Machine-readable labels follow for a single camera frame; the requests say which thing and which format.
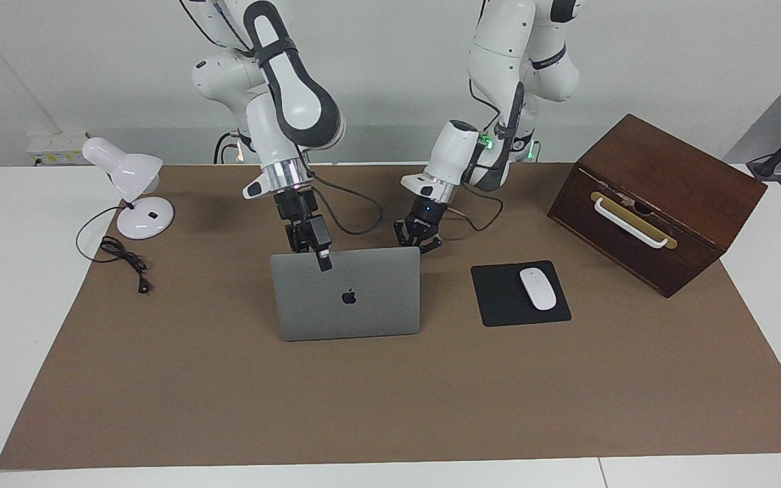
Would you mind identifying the grey Apple laptop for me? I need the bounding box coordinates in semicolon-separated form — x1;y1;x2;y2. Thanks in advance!
269;246;422;342

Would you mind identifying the black mouse pad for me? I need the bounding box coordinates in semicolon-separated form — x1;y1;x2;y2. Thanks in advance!
470;260;572;328

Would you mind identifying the white computer mouse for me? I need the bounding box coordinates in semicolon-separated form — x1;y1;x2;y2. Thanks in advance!
519;268;558;312

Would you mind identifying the white desk lamp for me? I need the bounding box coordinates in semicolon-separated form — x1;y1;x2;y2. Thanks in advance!
81;137;176;241

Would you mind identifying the brown table mat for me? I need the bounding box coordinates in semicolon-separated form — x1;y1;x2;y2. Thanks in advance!
0;163;781;470

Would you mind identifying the dark brown wooden box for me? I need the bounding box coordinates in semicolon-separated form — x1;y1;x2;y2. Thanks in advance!
546;113;768;299

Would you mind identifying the white power strip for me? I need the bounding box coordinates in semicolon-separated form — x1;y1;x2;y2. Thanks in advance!
26;132;89;165

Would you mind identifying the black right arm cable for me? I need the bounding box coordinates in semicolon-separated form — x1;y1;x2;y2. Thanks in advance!
309;173;383;236

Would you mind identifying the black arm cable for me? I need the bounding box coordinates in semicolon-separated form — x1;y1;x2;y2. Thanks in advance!
448;180;504;232
309;173;383;236

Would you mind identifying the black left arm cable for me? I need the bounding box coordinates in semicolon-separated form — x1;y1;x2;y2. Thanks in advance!
448;180;504;232

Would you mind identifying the black lamp power cable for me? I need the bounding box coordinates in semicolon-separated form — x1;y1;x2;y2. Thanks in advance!
75;205;153;296

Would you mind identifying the white box handle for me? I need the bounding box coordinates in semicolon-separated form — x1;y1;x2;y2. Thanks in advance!
593;197;670;249

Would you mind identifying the gold handle backplate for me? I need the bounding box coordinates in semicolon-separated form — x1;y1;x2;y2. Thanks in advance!
590;191;679;250

